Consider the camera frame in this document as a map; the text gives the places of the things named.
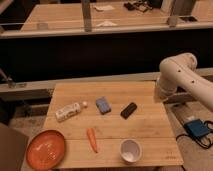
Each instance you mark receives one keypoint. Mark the brown chair corner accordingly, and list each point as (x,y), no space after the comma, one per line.
(12,148)

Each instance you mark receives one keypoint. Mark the metal post at right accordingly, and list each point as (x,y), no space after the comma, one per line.
(181,9)

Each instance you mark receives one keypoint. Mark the white folded paper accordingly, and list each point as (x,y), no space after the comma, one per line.
(106,24)

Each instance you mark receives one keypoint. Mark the blue sponge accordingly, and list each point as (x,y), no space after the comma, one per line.
(103,105)

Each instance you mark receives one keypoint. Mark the metal clamp at left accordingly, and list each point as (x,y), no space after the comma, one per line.
(10,82)

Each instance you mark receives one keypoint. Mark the black eraser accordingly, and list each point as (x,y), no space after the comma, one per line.
(128,110)

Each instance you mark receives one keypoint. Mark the black device on far table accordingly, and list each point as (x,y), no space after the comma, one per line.
(140,5)

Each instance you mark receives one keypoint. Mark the blue box with cables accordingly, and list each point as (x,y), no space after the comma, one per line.
(198,131)

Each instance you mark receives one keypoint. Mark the white paper on far table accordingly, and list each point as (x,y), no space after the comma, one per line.
(104,8)

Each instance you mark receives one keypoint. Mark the metal post on far table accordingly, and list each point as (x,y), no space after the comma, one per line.
(86,15)

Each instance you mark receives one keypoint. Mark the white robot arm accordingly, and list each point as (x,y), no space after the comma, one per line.
(179,71)

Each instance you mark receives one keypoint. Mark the orange carrot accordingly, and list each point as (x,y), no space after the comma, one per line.
(92,139)

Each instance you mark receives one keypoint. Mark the orange bowl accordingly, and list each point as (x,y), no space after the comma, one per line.
(46,150)

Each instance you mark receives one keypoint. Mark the white paper cup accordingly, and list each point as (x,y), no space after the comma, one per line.
(130,151)

